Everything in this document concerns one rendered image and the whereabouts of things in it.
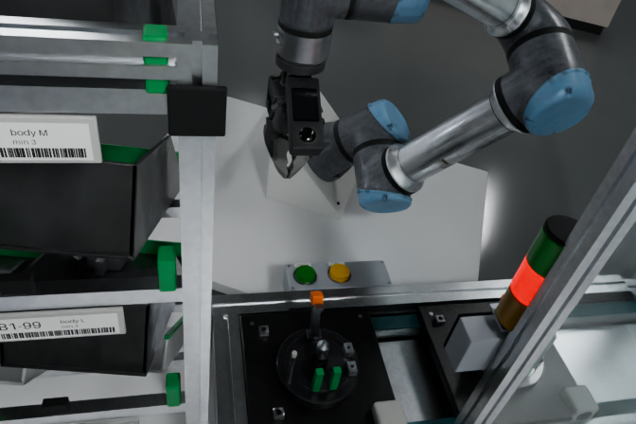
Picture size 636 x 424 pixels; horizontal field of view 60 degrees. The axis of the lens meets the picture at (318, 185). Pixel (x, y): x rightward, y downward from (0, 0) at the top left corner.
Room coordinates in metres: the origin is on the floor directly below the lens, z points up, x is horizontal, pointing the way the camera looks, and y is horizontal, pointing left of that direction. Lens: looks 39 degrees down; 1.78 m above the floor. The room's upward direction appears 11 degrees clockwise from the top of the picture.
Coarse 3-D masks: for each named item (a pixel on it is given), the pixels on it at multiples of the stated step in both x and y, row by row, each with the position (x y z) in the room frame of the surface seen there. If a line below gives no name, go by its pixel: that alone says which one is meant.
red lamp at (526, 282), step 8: (528, 264) 0.45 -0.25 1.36; (520, 272) 0.45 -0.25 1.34; (528, 272) 0.44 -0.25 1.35; (512, 280) 0.46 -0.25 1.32; (520, 280) 0.45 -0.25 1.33; (528, 280) 0.44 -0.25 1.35; (536, 280) 0.43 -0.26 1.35; (512, 288) 0.45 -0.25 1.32; (520, 288) 0.44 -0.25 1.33; (528, 288) 0.43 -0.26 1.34; (536, 288) 0.43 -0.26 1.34; (520, 296) 0.44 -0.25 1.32; (528, 296) 0.43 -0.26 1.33; (528, 304) 0.43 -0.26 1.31
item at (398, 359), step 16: (384, 320) 0.66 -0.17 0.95; (400, 320) 0.67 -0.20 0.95; (416, 320) 0.67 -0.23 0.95; (384, 336) 0.64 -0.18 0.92; (400, 336) 0.65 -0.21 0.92; (416, 336) 0.66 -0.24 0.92; (384, 352) 0.61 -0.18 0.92; (400, 352) 0.62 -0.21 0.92; (416, 352) 0.62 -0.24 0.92; (400, 368) 0.58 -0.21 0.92; (416, 368) 0.59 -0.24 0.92; (432, 368) 0.59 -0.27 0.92; (400, 384) 0.55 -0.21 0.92; (416, 384) 0.56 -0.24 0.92; (432, 384) 0.56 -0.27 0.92; (400, 400) 0.52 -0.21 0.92; (416, 400) 0.52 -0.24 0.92; (432, 400) 0.53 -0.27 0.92; (448, 400) 0.53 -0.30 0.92; (416, 416) 0.49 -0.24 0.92; (432, 416) 0.50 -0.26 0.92; (448, 416) 0.50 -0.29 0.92
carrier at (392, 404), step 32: (256, 320) 0.59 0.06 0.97; (288, 320) 0.60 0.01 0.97; (320, 320) 0.61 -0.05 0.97; (352, 320) 0.63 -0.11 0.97; (256, 352) 0.53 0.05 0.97; (288, 352) 0.52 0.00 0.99; (320, 352) 0.50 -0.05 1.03; (352, 352) 0.54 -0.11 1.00; (256, 384) 0.47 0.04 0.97; (288, 384) 0.47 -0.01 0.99; (320, 384) 0.46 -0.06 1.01; (352, 384) 0.49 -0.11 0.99; (384, 384) 0.51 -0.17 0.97; (256, 416) 0.42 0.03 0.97; (288, 416) 0.42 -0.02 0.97; (320, 416) 0.43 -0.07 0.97; (352, 416) 0.44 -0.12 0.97; (384, 416) 0.44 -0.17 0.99
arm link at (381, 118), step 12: (372, 108) 1.09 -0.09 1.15; (384, 108) 1.08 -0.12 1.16; (396, 108) 1.13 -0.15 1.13; (348, 120) 1.09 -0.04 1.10; (360, 120) 1.08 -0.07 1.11; (372, 120) 1.06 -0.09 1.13; (384, 120) 1.05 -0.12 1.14; (396, 120) 1.08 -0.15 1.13; (348, 132) 1.07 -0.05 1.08; (360, 132) 1.05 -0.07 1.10; (372, 132) 1.04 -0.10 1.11; (384, 132) 1.04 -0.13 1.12; (396, 132) 1.04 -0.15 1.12; (408, 132) 1.09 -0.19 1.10; (348, 144) 1.05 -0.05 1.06; (360, 144) 1.02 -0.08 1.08; (372, 144) 1.01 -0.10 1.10
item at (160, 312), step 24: (48, 264) 0.36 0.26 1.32; (72, 264) 0.41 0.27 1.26; (144, 264) 0.47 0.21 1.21; (0, 312) 0.27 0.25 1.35; (144, 312) 0.29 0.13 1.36; (168, 312) 0.36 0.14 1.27; (96, 336) 0.27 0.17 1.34; (120, 336) 0.28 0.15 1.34; (144, 336) 0.28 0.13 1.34; (0, 360) 0.25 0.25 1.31; (24, 360) 0.25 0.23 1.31; (48, 360) 0.26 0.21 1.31; (72, 360) 0.26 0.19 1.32; (96, 360) 0.26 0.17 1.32; (120, 360) 0.27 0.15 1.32; (144, 360) 0.27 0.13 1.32
